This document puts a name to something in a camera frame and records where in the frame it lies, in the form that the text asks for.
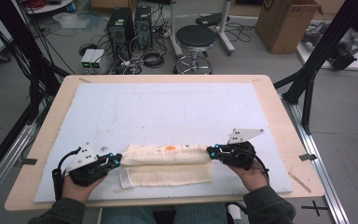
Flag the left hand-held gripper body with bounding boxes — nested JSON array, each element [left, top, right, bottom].
[[65, 142, 114, 188]]

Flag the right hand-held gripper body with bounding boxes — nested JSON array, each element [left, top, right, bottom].
[[216, 127, 266, 171]]

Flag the cream towel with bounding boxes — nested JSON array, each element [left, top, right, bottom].
[[113, 143, 215, 192]]

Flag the person's left hand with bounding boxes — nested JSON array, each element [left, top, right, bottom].
[[62, 175, 105, 204]]

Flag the person's right hand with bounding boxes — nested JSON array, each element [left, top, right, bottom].
[[229, 159, 270, 192]]

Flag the person's left leg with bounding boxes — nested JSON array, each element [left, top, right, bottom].
[[100, 206, 158, 224]]

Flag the person's leg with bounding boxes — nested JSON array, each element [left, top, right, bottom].
[[173, 203, 228, 224], [100, 206, 158, 224]]

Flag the black tape piece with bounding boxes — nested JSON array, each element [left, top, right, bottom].
[[298, 152, 318, 162], [21, 157, 38, 167]]

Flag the person's right leg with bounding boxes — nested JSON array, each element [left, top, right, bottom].
[[173, 203, 228, 224]]

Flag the white foam board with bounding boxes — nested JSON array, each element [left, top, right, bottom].
[[34, 81, 294, 203]]

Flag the thin wooden stick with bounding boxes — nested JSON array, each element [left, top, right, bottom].
[[287, 171, 312, 194]]

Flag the white power supply box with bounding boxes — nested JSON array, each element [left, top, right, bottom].
[[89, 49, 106, 70], [80, 49, 97, 70]]

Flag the black round stool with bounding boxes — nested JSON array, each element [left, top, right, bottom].
[[173, 24, 218, 76]]

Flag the white metal stand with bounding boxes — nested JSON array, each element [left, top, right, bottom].
[[169, 0, 237, 59]]

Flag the large black computer tower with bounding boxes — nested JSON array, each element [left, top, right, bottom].
[[105, 7, 136, 61]]

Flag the black flat case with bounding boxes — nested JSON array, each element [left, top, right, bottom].
[[195, 12, 231, 28]]

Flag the slim black computer tower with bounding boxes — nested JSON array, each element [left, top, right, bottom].
[[133, 5, 154, 51]]

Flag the cardboard box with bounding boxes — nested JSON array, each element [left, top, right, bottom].
[[255, 0, 324, 55]]

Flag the clear plastic sheet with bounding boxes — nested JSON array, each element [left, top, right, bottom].
[[52, 11, 103, 31]]

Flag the white round table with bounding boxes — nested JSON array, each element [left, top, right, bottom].
[[24, 0, 76, 15]]

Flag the right hand-held gripper cable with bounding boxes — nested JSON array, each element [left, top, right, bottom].
[[252, 153, 271, 185]]

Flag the hand-held gripper cable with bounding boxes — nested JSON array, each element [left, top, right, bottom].
[[252, 153, 271, 185], [51, 147, 82, 202]]

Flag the left hand-held gripper cable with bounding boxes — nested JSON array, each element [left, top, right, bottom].
[[51, 147, 82, 202]]

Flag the aluminium rail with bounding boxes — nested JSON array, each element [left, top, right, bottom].
[[0, 123, 39, 213], [281, 92, 351, 224]]

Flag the coiled black cable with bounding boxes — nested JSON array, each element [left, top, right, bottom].
[[142, 48, 166, 69]]

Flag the black metal frame with cables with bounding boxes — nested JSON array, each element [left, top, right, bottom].
[[0, 0, 71, 126]]

